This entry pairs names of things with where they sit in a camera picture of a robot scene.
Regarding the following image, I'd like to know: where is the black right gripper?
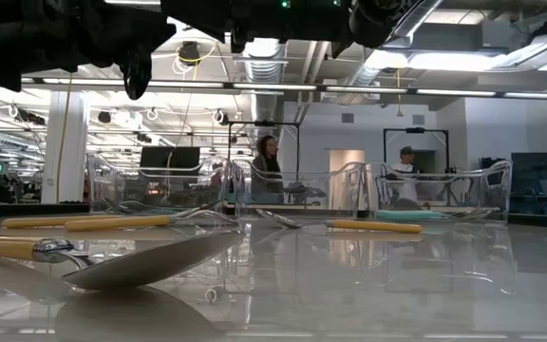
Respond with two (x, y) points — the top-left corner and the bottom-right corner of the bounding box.
(161, 0), (350, 54)

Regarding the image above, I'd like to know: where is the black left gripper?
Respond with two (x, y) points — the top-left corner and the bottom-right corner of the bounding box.
(54, 0), (178, 101)

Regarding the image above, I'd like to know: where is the orange-handled silver spoon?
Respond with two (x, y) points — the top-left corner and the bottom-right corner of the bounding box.
(255, 207), (424, 235)
(64, 208), (240, 233)
(0, 208), (208, 230)
(0, 230), (247, 292)

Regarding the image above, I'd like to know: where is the mint-handled silver spoon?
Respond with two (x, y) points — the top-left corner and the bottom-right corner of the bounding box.
(377, 208), (500, 220)
(375, 209), (501, 221)

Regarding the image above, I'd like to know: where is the long LED light bar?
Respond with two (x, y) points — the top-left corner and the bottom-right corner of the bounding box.
(19, 77), (547, 102)

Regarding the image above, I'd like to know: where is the black computer monitor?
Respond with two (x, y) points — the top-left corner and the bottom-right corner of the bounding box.
(510, 151), (547, 203)
(139, 145), (202, 178)

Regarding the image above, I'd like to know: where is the white square pillar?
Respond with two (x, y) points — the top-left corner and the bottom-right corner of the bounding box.
(40, 90), (90, 205)

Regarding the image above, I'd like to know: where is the clear plastic bin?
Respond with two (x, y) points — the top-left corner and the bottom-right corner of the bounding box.
(85, 152), (231, 219)
(366, 160), (515, 224)
(230, 159), (368, 220)

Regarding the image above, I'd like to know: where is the person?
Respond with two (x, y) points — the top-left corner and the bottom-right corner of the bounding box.
(250, 134), (285, 195)
(389, 145), (423, 206)

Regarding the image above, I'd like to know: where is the white door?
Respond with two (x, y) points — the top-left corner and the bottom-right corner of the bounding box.
(329, 148), (367, 210)

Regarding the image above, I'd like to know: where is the white glossy table mat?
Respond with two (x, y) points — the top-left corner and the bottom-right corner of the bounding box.
(0, 216), (547, 342)

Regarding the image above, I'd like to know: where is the black overhead camera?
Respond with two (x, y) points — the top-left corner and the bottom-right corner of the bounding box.
(178, 41), (202, 67)

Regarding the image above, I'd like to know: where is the silver spiral air duct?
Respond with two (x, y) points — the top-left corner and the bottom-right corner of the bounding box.
(334, 47), (398, 104)
(235, 40), (288, 125)

